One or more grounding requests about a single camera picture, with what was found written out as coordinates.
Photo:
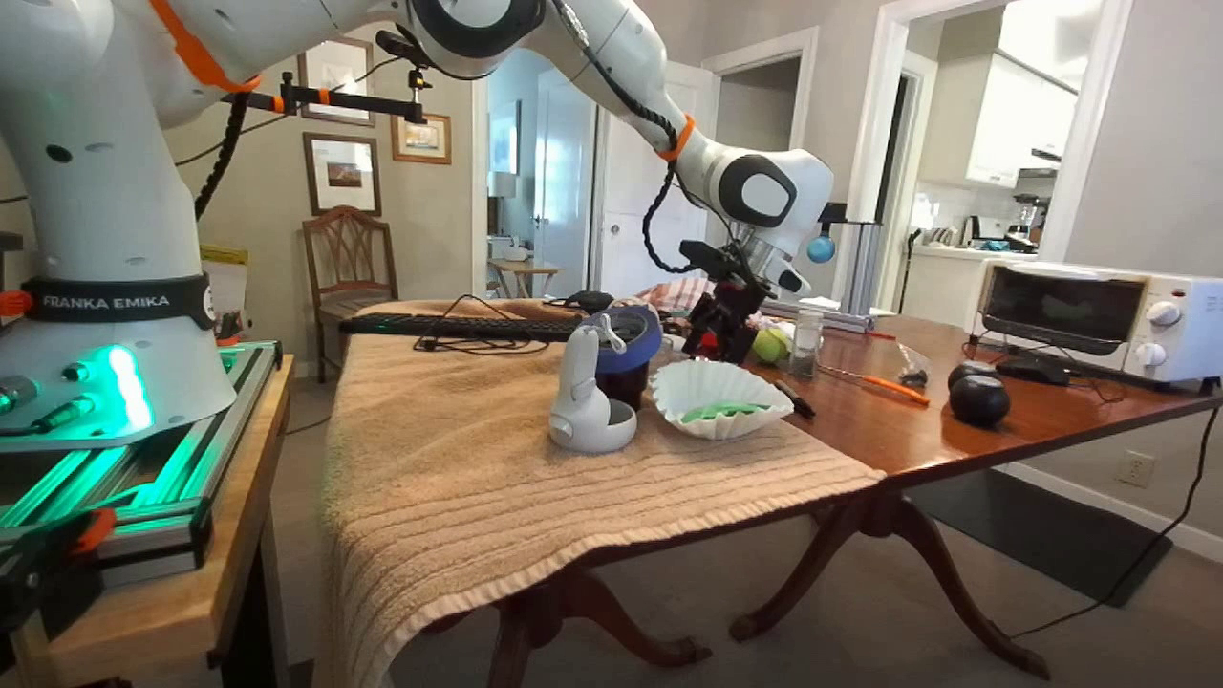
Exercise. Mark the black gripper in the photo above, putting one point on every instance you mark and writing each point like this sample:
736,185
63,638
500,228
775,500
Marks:
733,282

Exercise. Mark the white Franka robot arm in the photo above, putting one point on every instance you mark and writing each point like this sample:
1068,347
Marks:
101,194

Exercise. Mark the black cup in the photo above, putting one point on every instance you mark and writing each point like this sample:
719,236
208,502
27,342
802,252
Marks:
626,387

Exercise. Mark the green apple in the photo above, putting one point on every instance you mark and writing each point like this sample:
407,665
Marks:
775,347

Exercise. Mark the red striped cloth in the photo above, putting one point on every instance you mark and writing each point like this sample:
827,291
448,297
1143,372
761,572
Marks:
667,297

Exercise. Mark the green pieces in filter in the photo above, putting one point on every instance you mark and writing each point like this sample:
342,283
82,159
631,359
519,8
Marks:
724,410

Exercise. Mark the blue tape roll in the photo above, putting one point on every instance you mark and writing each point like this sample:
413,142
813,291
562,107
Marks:
635,335

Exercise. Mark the small white jar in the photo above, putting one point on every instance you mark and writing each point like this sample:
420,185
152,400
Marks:
816,331

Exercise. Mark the black marker pen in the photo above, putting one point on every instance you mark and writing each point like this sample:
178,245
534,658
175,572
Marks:
794,400

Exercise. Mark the blue rubber bulb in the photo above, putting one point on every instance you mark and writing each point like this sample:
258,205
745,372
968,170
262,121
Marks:
822,251

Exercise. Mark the white panel door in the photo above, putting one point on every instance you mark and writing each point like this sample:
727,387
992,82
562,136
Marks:
631,205

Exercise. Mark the orange pen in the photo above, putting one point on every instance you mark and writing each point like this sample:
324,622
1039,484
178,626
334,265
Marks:
894,387

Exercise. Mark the small round side table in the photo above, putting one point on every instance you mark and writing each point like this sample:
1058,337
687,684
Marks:
523,274

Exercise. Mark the black computer keyboard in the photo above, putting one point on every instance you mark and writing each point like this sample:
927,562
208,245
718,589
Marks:
459,326

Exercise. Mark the black computer mouse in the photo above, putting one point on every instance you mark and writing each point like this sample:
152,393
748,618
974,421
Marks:
1034,370

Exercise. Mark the beige ribbed towel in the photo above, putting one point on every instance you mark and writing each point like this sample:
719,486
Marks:
447,484

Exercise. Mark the coffee maker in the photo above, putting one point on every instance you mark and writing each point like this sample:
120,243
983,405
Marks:
1034,213

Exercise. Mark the small framed picture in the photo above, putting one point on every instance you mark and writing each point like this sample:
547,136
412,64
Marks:
422,139

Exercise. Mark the white toaster oven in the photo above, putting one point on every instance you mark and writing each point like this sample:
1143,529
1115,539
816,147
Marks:
1083,312

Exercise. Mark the black floor mat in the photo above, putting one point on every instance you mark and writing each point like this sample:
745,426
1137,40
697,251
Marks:
1047,538

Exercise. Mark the wooden chair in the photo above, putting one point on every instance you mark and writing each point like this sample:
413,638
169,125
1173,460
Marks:
347,263

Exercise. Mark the framed landscape picture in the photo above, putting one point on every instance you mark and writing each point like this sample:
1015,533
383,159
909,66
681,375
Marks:
342,172

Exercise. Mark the large framed picture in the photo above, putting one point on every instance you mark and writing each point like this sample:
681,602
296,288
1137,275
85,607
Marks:
334,70

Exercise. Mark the wooden robot cart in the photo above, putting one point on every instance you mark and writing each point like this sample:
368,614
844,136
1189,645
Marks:
192,598

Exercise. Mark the wooden table pedestal leg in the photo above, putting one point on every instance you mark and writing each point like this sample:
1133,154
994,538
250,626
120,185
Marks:
894,538
561,626

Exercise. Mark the white kitchen wall cabinet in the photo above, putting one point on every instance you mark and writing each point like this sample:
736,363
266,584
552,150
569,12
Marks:
1006,116

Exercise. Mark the black camera on boom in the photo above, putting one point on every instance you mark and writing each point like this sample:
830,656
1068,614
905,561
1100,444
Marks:
404,50

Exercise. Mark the green-lit aluminium robot base frame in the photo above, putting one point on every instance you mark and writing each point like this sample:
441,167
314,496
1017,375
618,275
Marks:
156,484

